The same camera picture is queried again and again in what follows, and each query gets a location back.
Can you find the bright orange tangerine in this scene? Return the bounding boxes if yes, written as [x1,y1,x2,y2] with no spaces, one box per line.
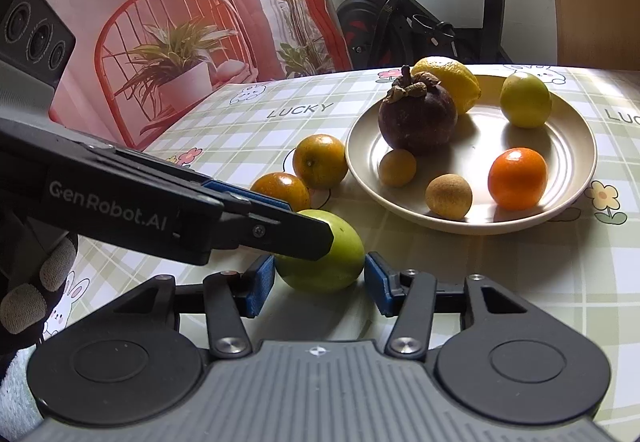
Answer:
[487,147,549,212]

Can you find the green lime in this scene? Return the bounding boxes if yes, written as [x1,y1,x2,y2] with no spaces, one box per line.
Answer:
[500,71,552,129]

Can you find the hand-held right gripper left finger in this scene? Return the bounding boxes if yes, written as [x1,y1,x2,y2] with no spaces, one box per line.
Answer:
[102,254,276,359]

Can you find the orange citrus fruit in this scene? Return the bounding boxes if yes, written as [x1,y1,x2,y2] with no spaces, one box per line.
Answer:
[250,172,312,213]
[292,134,349,190]

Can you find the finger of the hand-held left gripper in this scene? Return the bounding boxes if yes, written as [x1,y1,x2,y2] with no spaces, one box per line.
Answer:
[200,178,296,215]
[172,204,335,268]

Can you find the large green guava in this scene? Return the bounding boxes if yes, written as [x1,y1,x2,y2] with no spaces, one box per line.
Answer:
[274,209,366,294]

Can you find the green checked rabbit tablecloth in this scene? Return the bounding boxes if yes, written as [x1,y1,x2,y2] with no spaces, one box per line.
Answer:
[42,64,640,423]

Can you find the person's left hand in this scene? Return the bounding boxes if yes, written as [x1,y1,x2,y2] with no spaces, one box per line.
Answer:
[0,209,81,428]

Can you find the dark purple mangosteen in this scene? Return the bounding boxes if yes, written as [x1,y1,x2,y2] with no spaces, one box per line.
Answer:
[377,65,458,157]

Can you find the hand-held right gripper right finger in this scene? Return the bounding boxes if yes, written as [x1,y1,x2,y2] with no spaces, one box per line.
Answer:
[364,252,532,361]

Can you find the yellow lemon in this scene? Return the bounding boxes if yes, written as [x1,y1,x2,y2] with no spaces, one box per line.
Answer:
[411,57,482,115]

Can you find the cream round plate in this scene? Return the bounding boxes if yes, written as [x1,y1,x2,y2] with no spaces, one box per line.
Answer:
[345,73,598,236]

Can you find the brown longan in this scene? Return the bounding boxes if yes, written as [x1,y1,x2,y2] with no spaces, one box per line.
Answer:
[378,148,417,188]
[425,174,473,221]

